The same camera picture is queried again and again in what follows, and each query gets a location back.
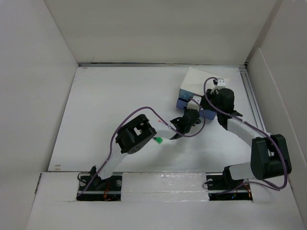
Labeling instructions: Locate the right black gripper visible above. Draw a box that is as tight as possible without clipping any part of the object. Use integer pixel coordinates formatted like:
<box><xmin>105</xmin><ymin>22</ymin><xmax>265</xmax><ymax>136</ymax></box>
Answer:
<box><xmin>200</xmin><ymin>88</ymin><xmax>223</xmax><ymax>113</ymax></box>

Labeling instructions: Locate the purple blue drawer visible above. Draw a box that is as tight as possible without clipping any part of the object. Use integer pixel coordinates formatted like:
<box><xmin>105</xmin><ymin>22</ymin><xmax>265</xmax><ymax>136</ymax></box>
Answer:
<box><xmin>176</xmin><ymin>98</ymin><xmax>217</xmax><ymax>120</ymax></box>

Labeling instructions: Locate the green highlighter marker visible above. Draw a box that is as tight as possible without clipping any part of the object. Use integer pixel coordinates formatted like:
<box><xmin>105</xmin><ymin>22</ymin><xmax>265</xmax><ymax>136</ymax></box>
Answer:
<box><xmin>153</xmin><ymin>137</ymin><xmax>163</xmax><ymax>144</ymax></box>

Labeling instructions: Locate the white drawer cabinet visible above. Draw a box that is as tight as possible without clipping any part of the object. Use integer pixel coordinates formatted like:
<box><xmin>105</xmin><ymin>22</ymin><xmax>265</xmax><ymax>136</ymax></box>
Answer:
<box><xmin>180</xmin><ymin>67</ymin><xmax>229</xmax><ymax>96</ymax></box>

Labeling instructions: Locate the light blue drawer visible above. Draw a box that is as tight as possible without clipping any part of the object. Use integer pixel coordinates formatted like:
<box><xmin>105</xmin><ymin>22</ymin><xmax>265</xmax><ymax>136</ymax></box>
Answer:
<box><xmin>178</xmin><ymin>89</ymin><xmax>195</xmax><ymax>101</ymax></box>

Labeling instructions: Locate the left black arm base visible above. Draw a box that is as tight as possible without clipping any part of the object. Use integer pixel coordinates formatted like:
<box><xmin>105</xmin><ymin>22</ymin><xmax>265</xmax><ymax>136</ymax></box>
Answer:
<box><xmin>76</xmin><ymin>167</ymin><xmax>123</xmax><ymax>202</ymax></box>

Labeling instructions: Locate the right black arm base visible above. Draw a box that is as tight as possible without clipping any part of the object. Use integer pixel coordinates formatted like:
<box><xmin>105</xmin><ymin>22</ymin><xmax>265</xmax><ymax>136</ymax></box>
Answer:
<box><xmin>202</xmin><ymin>166</ymin><xmax>253</xmax><ymax>201</ymax></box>

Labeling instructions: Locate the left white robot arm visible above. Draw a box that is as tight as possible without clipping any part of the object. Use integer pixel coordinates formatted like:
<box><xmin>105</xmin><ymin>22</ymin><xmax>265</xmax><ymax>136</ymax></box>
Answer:
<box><xmin>90</xmin><ymin>108</ymin><xmax>201</xmax><ymax>190</ymax></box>

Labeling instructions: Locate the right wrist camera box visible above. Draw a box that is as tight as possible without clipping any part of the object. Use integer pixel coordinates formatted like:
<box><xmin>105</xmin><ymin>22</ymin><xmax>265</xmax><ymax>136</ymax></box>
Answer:
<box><xmin>213</xmin><ymin>78</ymin><xmax>228</xmax><ymax>90</ymax></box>

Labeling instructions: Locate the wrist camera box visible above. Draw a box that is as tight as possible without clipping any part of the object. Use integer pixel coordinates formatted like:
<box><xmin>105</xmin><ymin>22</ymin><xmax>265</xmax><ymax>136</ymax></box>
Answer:
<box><xmin>213</xmin><ymin>78</ymin><xmax>228</xmax><ymax>90</ymax></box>
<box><xmin>187</xmin><ymin>95</ymin><xmax>201</xmax><ymax>111</ymax></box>

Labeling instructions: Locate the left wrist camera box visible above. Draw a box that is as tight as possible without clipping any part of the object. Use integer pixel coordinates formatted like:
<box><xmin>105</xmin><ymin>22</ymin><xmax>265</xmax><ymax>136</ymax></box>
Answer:
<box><xmin>187</xmin><ymin>95</ymin><xmax>201</xmax><ymax>111</ymax></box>

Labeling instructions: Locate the right aluminium rail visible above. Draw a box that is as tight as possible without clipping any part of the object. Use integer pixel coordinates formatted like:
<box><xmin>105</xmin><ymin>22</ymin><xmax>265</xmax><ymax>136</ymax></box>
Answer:
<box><xmin>239</xmin><ymin>67</ymin><xmax>267</xmax><ymax>132</ymax></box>

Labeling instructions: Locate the aluminium rail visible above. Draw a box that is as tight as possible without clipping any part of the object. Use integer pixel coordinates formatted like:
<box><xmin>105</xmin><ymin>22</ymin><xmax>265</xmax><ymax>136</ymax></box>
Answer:
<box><xmin>79</xmin><ymin>63</ymin><xmax>246</xmax><ymax>68</ymax></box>
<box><xmin>239</xmin><ymin>67</ymin><xmax>267</xmax><ymax>132</ymax></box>

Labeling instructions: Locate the back aluminium rail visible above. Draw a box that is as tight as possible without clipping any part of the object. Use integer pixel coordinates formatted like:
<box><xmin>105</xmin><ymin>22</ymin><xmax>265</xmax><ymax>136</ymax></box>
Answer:
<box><xmin>79</xmin><ymin>63</ymin><xmax>246</xmax><ymax>68</ymax></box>

